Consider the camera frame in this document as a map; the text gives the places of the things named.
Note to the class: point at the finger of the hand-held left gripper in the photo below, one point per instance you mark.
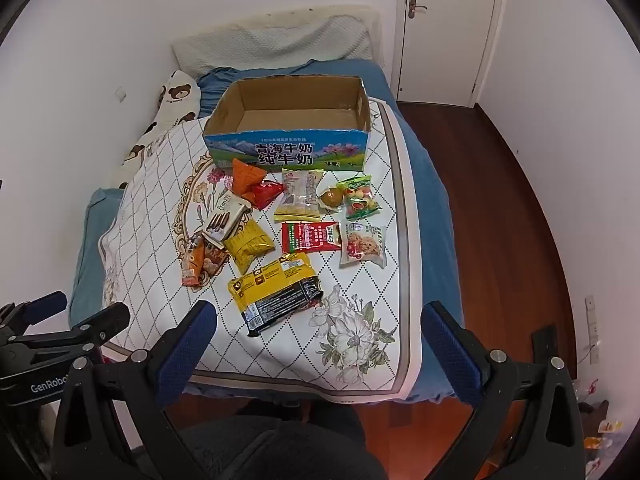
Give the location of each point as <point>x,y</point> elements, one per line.
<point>107,321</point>
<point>47,305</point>

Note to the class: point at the clear yellow snack packet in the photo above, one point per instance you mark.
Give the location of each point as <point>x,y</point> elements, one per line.
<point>300,190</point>

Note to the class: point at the white wall outlet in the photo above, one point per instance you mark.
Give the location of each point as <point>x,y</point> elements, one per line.
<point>121,94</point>

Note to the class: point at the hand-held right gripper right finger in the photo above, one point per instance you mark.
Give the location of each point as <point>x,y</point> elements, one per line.
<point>450,350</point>

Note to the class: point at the white textured pillow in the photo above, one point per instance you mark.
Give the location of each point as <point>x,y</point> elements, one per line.
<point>280,45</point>

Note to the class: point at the orange triangular snack packet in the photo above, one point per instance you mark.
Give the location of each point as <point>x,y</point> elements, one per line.
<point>246,176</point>

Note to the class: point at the white cookie packet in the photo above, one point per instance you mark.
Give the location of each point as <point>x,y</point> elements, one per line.
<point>362,245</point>

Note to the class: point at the round brown egg packet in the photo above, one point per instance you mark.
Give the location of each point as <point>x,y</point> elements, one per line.
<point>330,197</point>

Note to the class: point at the mustard yellow snack packet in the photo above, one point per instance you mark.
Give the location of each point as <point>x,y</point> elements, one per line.
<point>247,246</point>

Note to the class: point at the white wall socket strip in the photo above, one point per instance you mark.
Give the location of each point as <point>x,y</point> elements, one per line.
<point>593,330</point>

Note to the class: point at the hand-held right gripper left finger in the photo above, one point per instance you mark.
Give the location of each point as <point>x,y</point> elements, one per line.
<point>187,347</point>

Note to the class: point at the orange panda snack packet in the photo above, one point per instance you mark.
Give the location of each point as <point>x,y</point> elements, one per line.
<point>200,262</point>

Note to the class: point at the cream sandwich biscuit packet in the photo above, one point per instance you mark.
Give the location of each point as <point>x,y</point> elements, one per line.
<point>225,215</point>

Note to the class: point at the blue bed sheet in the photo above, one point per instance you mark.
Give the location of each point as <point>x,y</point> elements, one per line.
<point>430,210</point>

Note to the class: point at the white diamond printed quilt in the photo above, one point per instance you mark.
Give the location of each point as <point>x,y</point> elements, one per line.
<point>165,185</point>

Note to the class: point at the cardboard box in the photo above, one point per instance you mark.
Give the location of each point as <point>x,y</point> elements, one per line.
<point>280,152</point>

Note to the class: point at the colourful floor clutter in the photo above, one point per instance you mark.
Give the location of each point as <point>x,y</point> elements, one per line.
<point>600,425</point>

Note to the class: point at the green candy packet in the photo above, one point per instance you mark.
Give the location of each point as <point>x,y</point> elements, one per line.
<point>357,197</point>

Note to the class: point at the bear print pillow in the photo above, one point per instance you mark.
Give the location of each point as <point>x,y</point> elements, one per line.
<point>172,97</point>

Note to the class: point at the red and green snack packet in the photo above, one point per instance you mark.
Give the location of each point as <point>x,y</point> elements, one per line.
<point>307,237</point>

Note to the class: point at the red chocolate snack packet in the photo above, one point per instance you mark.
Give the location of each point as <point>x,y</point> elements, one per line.
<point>265,194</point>

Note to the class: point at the white door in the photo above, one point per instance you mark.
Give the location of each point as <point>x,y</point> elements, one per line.
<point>445,50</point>

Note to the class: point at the large yellow black packet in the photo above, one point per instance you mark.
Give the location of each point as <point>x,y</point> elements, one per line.
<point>272,290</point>

